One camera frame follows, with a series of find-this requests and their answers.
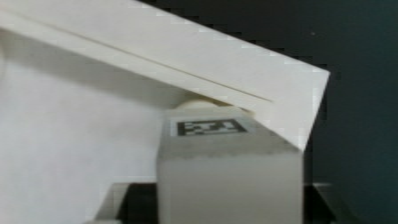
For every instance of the white square tabletop part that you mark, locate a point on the white square tabletop part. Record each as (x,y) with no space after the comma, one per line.
(107,62)

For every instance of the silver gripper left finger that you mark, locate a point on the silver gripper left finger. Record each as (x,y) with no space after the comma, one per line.
(130,205)

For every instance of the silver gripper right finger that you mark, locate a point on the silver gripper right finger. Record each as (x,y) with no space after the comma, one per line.
(325,209)

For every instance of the white leg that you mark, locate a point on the white leg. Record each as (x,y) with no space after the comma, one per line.
(228,170)

